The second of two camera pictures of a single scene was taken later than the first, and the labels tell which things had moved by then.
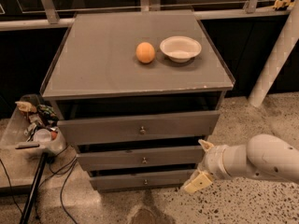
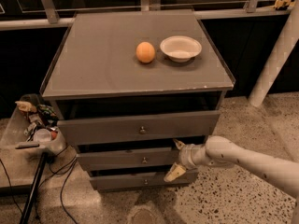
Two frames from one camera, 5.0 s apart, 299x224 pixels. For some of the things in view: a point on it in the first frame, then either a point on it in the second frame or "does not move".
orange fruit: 145,52 does not move
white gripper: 212,161 -> 186,156
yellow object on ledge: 283,3 does not move
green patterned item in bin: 48,112 does not move
